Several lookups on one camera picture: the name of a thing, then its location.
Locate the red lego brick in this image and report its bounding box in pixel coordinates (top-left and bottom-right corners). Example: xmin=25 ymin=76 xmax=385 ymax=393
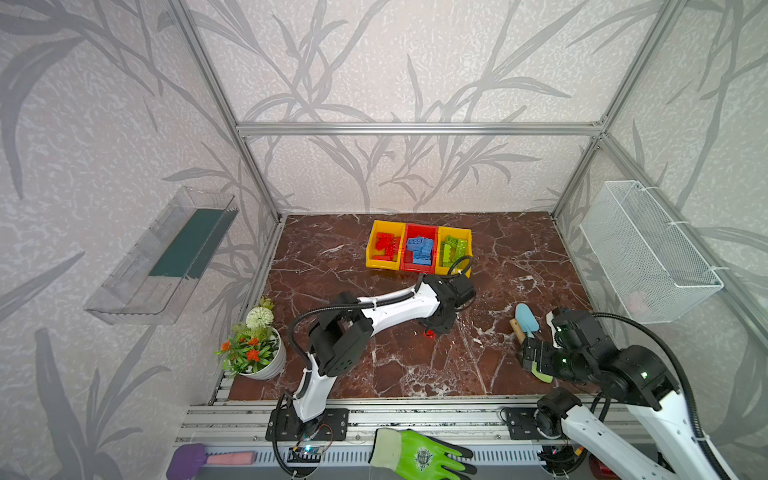
xmin=375 ymin=232 xmax=393 ymax=250
xmin=372 ymin=251 xmax=394 ymax=262

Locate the white wire mesh basket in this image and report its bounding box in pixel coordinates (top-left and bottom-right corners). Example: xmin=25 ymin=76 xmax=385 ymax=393
xmin=580 ymin=180 xmax=724 ymax=325

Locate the right yellow bin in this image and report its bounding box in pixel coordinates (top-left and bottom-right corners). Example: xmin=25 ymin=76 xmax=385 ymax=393
xmin=435 ymin=226 xmax=472 ymax=275

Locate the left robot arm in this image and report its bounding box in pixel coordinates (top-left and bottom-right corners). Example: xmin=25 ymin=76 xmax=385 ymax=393
xmin=287 ymin=255 xmax=476 ymax=424

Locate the red middle bin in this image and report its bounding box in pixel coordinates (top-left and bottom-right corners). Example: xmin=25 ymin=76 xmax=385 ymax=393
xmin=400 ymin=223 xmax=438 ymax=274

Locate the left yellow bin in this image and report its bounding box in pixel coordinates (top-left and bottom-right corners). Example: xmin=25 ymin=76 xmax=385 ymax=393
xmin=365 ymin=220 xmax=406 ymax=271

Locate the white pot with plant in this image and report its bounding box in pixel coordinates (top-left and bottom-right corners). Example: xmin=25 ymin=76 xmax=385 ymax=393
xmin=216 ymin=297 xmax=287 ymax=381

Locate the green work glove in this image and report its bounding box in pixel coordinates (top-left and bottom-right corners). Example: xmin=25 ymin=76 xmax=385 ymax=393
xmin=369 ymin=428 xmax=478 ymax=480

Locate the green toy trowel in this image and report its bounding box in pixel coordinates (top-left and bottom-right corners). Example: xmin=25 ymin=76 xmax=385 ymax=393
xmin=509 ymin=317 xmax=554 ymax=385

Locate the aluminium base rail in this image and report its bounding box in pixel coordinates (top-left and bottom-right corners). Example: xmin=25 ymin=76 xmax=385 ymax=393
xmin=173 ymin=395 xmax=679 ymax=446

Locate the green lego long diagonal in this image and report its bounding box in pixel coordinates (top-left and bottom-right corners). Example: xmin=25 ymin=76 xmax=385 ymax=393
xmin=440 ymin=235 xmax=457 ymax=268

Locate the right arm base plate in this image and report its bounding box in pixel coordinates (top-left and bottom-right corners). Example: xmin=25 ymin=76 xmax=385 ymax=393
xmin=499 ymin=407 xmax=567 ymax=441

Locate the red metallic tool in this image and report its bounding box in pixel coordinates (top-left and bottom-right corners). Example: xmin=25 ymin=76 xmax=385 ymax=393
xmin=588 ymin=455 xmax=620 ymax=480

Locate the clear acrylic wall shelf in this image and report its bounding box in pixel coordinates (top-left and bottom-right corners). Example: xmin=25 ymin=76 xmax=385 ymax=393
xmin=84 ymin=187 xmax=239 ymax=326

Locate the red lego bottom brick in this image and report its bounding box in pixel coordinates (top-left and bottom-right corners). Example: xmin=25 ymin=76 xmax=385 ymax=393
xmin=372 ymin=251 xmax=394 ymax=262

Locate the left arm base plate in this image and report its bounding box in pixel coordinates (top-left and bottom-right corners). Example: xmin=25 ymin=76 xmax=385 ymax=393
xmin=265 ymin=406 xmax=350 ymax=442

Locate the light blue toy shovel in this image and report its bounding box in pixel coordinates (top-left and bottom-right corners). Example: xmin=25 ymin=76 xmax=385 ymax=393
xmin=515 ymin=303 xmax=539 ymax=337

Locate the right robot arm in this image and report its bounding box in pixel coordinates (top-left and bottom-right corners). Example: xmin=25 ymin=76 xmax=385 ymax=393
xmin=511 ymin=304 xmax=736 ymax=479

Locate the yellow bin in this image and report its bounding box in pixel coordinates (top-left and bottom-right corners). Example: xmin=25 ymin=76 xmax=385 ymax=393
xmin=365 ymin=220 xmax=406 ymax=271
xmin=435 ymin=226 xmax=472 ymax=275

